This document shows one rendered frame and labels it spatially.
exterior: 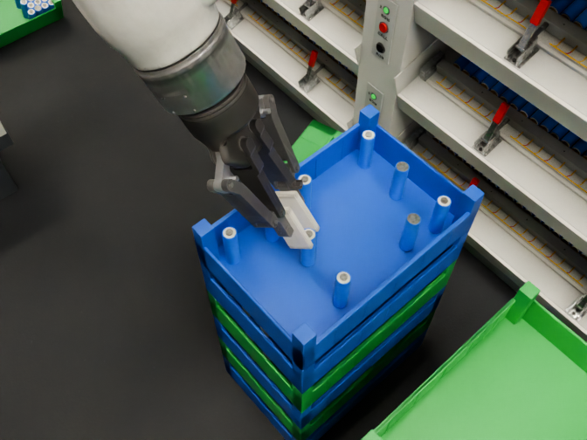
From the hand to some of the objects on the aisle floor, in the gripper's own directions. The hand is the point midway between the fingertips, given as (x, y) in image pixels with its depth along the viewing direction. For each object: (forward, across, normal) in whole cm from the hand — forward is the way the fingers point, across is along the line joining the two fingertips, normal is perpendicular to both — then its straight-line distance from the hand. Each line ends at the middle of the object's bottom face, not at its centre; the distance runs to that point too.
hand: (293, 220), depth 74 cm
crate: (-3, -71, -114) cm, 134 cm away
